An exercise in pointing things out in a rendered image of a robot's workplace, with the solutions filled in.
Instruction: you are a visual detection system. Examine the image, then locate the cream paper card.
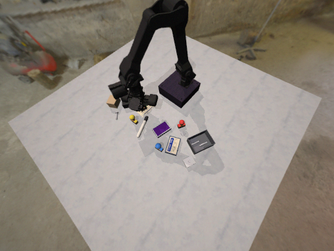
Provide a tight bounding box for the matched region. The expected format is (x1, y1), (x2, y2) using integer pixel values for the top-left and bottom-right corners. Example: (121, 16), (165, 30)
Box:
(136, 105), (155, 117)

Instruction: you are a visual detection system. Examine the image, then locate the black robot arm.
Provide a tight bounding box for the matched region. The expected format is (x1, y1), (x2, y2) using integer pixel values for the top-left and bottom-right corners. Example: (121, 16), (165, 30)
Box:
(108, 0), (196, 112)

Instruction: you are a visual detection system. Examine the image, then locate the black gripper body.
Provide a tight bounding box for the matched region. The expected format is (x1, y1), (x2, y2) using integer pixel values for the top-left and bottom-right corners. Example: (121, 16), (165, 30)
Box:
(121, 86), (158, 106)

